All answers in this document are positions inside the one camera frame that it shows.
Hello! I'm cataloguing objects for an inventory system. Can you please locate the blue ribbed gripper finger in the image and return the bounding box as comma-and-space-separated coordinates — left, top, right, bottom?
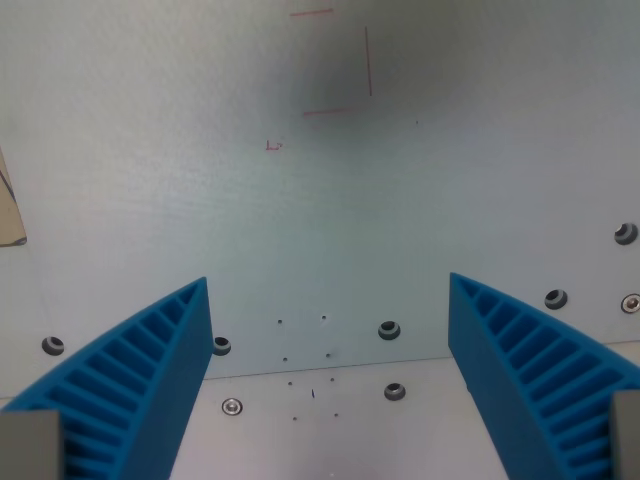
447, 271, 640, 480
0, 276, 215, 480

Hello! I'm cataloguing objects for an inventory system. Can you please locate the brown cardboard piece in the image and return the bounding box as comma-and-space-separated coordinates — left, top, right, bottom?
0, 144, 28, 247

